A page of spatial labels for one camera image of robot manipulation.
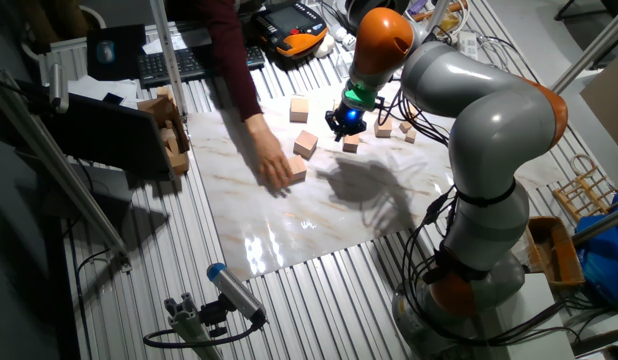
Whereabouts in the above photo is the dark computer mouse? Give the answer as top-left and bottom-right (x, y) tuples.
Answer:
(95, 39), (117, 65)

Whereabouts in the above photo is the clear plastic container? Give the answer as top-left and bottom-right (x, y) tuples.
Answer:
(335, 49), (353, 79)

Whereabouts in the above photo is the black monitor screen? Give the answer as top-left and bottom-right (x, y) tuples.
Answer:
(36, 91), (176, 177)

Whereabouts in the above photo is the forearm in dark sleeve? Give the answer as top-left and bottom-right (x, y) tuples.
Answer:
(196, 0), (264, 123)

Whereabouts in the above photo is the black camera cable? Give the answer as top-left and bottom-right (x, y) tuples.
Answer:
(142, 312), (268, 350)

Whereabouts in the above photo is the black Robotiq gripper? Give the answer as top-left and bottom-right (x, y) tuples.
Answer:
(324, 102), (369, 143)

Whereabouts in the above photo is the white paper sheet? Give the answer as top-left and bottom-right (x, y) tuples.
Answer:
(141, 23), (213, 55)

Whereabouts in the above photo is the stack of white papers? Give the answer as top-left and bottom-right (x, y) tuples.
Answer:
(67, 74), (140, 109)

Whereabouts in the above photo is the slanted aluminium profile beam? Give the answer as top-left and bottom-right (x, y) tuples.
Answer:
(0, 69), (134, 274)

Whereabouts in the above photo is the black camera clamp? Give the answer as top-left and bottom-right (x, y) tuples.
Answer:
(198, 293), (236, 339)

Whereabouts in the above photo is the white power strip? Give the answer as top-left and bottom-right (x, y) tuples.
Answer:
(456, 31), (480, 61)

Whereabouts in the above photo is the orange brown bin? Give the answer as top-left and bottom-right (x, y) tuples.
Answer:
(526, 215), (586, 291)

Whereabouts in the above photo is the silver camera with blue end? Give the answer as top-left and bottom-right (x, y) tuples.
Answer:
(205, 261), (268, 324)

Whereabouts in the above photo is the black mouse pad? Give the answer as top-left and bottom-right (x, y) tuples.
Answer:
(85, 23), (148, 82)

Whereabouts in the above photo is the person's bare hand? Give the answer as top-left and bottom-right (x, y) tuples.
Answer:
(245, 113), (295, 191)

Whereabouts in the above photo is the short aluminium mount profile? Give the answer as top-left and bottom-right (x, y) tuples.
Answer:
(163, 291), (225, 360)

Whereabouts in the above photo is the brown cardboard sheet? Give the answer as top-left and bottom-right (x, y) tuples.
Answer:
(579, 47), (618, 161)

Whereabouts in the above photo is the white power plug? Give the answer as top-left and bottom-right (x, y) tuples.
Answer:
(330, 23), (361, 52)

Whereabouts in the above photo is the black filament spool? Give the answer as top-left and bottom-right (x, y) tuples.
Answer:
(344, 0), (411, 31)

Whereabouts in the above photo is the black computer keyboard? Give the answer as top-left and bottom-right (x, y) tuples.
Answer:
(137, 37), (267, 90)

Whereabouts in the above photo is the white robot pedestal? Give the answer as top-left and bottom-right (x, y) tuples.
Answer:
(493, 272), (578, 360)

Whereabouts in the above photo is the white round object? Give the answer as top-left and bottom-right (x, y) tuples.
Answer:
(312, 33), (337, 60)

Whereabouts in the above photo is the silver depth camera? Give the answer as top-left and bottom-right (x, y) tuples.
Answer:
(47, 62), (71, 115)

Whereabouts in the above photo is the white marble pattern mat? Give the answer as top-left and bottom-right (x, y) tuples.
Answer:
(187, 58), (569, 282)

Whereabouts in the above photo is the brown cardboard box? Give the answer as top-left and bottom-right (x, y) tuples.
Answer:
(136, 94), (192, 176)

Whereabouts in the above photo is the orange black teach pendant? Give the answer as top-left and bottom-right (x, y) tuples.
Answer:
(249, 1), (330, 60)

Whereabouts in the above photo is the blue bag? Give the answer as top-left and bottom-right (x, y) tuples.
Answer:
(573, 192), (618, 307)

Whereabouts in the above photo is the aluminium profile post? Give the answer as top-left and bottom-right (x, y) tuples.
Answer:
(423, 0), (451, 31)
(548, 2), (618, 96)
(148, 0), (189, 121)

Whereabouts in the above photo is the wooden lattice rack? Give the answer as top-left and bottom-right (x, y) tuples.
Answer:
(552, 153), (618, 224)

